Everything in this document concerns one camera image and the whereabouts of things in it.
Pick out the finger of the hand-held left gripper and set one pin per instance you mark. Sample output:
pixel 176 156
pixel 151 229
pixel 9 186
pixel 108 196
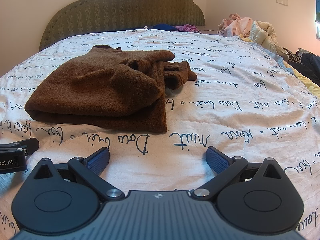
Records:
pixel 22 145

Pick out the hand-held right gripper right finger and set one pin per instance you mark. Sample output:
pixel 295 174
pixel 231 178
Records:
pixel 218 160

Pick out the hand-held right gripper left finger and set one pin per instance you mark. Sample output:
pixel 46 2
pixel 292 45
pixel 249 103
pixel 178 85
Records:
pixel 98 160

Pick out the brown knit sweater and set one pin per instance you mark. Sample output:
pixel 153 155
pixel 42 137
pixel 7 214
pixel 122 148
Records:
pixel 100 90

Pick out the dark clothes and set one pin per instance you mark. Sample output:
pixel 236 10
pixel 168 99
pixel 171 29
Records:
pixel 310 67

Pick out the pile of pink clothes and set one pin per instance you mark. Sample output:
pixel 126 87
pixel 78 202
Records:
pixel 237 25

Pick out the white script-printed blanket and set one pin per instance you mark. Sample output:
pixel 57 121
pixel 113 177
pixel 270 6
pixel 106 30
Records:
pixel 225 92

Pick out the yellow cloth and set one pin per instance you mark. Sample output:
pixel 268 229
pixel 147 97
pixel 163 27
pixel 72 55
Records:
pixel 305 82

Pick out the black-and-white patterned cloth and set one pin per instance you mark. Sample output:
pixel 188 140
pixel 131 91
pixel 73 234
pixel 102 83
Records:
pixel 292 55

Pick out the cream padded jacket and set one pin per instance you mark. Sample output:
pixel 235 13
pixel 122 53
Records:
pixel 266 37

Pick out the purple cloth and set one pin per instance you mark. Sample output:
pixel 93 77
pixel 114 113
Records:
pixel 187 28

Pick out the blue cloth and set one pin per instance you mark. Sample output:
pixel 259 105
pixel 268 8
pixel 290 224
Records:
pixel 162 27

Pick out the green upholstered headboard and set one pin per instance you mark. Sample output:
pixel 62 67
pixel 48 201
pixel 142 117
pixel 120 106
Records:
pixel 125 7

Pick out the white light switch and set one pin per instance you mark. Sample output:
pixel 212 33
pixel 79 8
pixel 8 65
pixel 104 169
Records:
pixel 282 0

